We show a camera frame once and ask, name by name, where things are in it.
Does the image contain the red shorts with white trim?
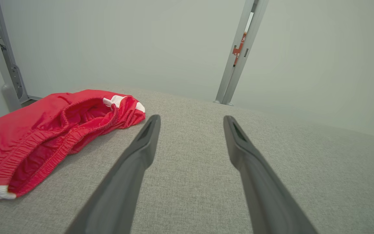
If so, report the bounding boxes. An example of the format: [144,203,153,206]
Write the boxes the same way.
[0,89,146,200]

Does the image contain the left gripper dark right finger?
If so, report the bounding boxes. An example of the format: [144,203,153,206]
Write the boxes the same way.
[223,115,319,234]

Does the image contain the orange sticker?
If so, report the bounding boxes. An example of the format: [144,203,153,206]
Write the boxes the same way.
[232,32,248,67]

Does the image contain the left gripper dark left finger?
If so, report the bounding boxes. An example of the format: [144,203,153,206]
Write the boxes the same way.
[64,114,161,234]

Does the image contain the grey metal frame post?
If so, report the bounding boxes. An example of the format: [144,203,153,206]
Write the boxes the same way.
[214,0,269,106]
[0,0,43,113]

